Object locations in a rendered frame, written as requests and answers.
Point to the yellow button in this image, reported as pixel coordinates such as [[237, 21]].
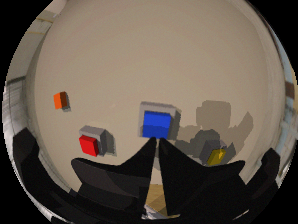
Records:
[[213, 152]]

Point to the blue button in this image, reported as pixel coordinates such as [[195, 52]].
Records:
[[156, 120]]

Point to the red button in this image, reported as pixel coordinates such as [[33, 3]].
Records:
[[93, 141]]

